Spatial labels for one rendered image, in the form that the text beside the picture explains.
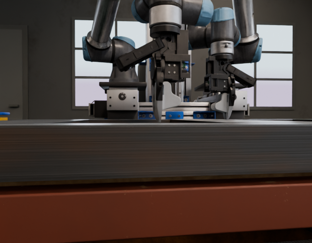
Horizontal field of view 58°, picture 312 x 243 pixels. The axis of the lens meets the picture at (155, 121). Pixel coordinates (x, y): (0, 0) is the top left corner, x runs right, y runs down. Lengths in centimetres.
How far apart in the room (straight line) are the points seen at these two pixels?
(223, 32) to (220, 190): 72
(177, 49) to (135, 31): 365
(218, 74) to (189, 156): 66
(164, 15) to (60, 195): 47
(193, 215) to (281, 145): 12
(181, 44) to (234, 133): 40
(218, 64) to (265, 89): 365
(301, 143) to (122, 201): 19
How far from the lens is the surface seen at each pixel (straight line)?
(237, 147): 30
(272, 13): 489
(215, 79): 93
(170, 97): 63
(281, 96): 469
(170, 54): 63
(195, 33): 110
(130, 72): 139
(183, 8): 80
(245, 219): 32
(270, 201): 33
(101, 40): 133
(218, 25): 97
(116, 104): 124
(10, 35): 457
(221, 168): 29
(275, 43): 476
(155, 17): 66
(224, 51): 95
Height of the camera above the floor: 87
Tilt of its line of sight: 1 degrees down
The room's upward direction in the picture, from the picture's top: straight up
